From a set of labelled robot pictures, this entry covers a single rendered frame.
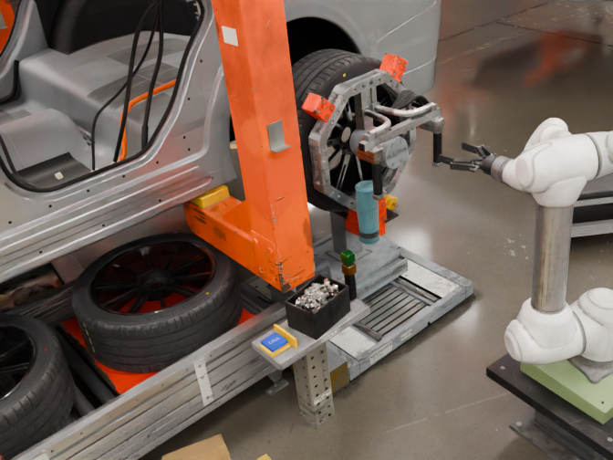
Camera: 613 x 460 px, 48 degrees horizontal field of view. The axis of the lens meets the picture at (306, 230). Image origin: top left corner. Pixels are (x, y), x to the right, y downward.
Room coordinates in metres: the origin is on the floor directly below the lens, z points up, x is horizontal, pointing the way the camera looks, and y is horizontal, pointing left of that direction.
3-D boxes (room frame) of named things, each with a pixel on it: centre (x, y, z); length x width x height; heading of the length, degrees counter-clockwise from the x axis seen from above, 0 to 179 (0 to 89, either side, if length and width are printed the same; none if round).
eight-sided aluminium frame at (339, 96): (2.56, -0.29, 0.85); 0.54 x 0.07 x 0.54; 126
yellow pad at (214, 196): (2.56, 0.40, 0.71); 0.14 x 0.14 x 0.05; 36
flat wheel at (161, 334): (2.29, 0.64, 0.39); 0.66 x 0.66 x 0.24
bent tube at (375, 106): (2.52, -0.44, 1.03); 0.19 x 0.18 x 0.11; 36
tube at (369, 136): (2.40, -0.28, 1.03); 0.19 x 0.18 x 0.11; 36
